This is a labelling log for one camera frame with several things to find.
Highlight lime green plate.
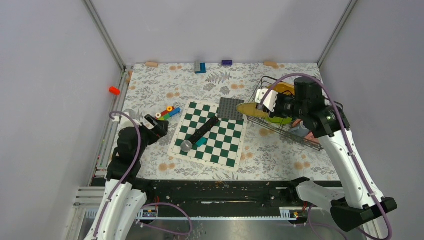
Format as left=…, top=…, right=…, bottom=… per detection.
left=265, top=117, right=293, bottom=125

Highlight yellow orange plate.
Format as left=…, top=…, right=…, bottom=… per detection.
left=273, top=82, right=295, bottom=96

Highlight yellow woven plate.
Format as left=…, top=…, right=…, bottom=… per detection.
left=236, top=102, right=269, bottom=118

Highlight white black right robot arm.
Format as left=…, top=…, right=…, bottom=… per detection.
left=261, top=73, right=398, bottom=235

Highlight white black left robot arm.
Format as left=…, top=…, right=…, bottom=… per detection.
left=85, top=111, right=169, bottom=240

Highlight colourful lego brick toy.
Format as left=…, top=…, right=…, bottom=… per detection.
left=155, top=106, right=181, bottom=121

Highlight blue grey cup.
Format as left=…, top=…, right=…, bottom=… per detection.
left=288, top=129, right=310, bottom=138

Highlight large pink mug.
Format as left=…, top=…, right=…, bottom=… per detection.
left=304, top=132, right=320, bottom=144

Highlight black glitter microphone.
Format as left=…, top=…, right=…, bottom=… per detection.
left=180, top=116, right=220, bottom=153

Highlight right wooden block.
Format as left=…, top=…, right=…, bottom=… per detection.
left=263, top=61, right=280, bottom=69

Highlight wooden block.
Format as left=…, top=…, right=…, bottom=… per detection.
left=263, top=61, right=280, bottom=69
left=145, top=61, right=159, bottom=68

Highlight orange red cylinder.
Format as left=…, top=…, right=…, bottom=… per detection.
left=108, top=86, right=121, bottom=96

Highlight left wooden block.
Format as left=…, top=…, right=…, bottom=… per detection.
left=145, top=61, right=159, bottom=68

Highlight teal block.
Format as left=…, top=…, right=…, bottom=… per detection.
left=195, top=137, right=208, bottom=148

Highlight grey lego baseplate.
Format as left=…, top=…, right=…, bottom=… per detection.
left=217, top=97, right=245, bottom=121

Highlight grey blue lego bricks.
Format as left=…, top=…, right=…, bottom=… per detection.
left=193, top=61, right=206, bottom=74

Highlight green white chessboard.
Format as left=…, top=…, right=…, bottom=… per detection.
left=167, top=99, right=247, bottom=171

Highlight purple lego brick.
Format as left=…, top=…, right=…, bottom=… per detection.
left=221, top=60, right=233, bottom=66

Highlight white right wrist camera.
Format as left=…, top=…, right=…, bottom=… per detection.
left=255, top=88, right=278, bottom=113

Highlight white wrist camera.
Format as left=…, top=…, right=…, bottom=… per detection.
left=110, top=114, right=121, bottom=123
left=255, top=88, right=278, bottom=113

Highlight black wire dish rack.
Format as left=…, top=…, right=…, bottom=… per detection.
left=244, top=75, right=345, bottom=152

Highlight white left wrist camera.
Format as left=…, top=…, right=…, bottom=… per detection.
left=110, top=114, right=121, bottom=123

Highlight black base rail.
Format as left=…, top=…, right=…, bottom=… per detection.
left=133, top=178, right=332, bottom=219

